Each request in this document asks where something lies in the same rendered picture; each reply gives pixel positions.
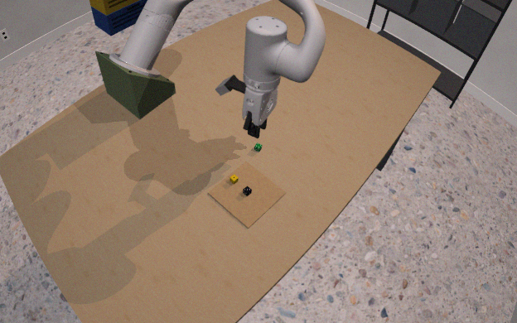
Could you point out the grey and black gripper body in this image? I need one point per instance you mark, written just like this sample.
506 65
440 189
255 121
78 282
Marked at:
259 103

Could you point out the yellow die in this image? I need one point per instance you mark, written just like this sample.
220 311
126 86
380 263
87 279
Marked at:
234 179

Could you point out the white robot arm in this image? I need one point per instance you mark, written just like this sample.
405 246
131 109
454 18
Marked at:
267 53

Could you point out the black die with white pips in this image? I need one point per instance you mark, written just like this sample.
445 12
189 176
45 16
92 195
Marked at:
247 191

